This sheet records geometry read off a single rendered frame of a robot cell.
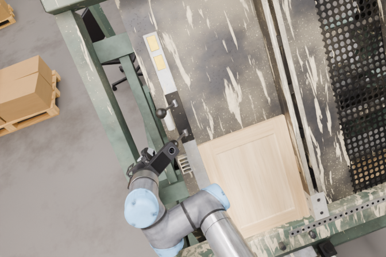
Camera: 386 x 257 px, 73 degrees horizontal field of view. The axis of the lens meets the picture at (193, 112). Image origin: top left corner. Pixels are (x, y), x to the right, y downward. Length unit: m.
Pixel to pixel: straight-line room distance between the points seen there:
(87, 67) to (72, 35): 0.11
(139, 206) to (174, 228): 0.11
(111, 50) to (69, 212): 2.00
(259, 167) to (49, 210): 2.22
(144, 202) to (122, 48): 0.62
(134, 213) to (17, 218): 2.54
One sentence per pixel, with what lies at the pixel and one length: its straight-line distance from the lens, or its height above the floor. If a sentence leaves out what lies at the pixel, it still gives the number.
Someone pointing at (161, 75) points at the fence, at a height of 1.55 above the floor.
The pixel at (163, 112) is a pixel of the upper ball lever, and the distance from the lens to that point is 0.86.
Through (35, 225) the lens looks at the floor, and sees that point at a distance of 2.95.
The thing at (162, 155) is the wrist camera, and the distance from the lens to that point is 0.78.
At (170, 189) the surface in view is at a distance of 1.17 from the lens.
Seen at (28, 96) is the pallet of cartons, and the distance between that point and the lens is 3.48.
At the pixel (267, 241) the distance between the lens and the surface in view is 1.31.
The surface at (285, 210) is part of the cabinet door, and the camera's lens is 1.29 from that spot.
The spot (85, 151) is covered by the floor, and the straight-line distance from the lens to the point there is 3.04.
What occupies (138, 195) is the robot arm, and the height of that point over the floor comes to 1.63.
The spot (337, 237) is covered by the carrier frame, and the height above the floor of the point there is 0.18.
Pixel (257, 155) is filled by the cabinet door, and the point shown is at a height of 1.18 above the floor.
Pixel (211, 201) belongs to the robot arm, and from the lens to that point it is 0.67.
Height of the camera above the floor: 2.16
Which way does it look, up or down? 50 degrees down
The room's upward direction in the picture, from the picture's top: 18 degrees counter-clockwise
